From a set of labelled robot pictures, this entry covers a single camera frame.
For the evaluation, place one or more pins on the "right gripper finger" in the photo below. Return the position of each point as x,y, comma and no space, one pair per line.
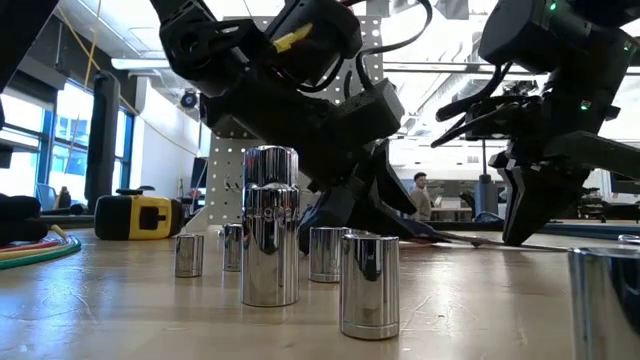
537,200

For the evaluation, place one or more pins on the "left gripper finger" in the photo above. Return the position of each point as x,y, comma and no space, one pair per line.
340,215
390,185

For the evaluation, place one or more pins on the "white metal pegboard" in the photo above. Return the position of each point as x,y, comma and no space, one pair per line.
225,165

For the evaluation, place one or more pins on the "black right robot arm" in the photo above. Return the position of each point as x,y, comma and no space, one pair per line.
530,35

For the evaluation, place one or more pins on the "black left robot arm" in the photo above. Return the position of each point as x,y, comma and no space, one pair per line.
225,50

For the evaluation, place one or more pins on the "person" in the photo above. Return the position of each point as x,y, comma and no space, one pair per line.
421,197

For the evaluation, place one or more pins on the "black cylinder bottle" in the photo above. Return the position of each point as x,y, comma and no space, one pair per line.
486,200

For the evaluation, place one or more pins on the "black computer monitor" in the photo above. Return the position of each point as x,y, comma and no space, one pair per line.
625,185
199,172

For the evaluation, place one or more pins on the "tall chrome deep socket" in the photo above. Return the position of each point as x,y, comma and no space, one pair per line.
270,240

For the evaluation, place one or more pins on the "small chrome socket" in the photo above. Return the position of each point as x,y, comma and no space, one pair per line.
233,247
189,256

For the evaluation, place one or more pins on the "yellow black tape measure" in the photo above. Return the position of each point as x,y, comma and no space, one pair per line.
145,215

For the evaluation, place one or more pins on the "black vertical pillar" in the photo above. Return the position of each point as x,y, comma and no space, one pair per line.
102,150

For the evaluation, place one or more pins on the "black grey work glove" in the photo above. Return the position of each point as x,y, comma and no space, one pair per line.
17,215

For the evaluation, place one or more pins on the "black ceiling camera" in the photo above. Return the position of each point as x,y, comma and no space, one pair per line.
189,99

